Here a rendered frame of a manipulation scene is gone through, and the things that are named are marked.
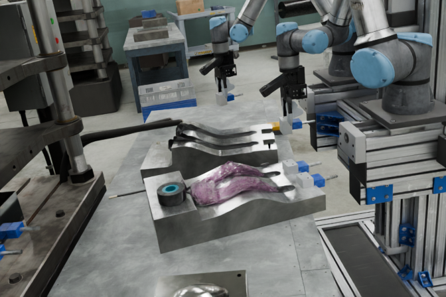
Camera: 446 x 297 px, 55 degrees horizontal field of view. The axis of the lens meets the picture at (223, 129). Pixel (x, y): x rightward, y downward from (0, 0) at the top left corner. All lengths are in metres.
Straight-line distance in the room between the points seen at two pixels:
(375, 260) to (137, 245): 1.19
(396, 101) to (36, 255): 1.16
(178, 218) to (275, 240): 0.27
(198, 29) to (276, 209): 6.78
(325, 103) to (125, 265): 1.04
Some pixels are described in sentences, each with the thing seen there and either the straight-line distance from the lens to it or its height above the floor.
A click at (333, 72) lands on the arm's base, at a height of 1.05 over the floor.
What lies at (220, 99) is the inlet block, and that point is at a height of 0.94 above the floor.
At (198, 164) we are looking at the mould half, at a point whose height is 0.86.
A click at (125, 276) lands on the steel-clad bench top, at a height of 0.80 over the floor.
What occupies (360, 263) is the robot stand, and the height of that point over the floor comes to 0.21.
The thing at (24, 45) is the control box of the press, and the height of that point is 1.32.
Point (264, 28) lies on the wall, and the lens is 8.11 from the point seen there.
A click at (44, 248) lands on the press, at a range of 1.43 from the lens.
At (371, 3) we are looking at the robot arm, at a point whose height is 1.37.
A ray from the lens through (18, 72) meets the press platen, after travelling 1.53.
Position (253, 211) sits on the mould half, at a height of 0.86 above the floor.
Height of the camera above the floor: 1.51
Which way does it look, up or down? 21 degrees down
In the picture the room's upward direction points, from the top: 7 degrees counter-clockwise
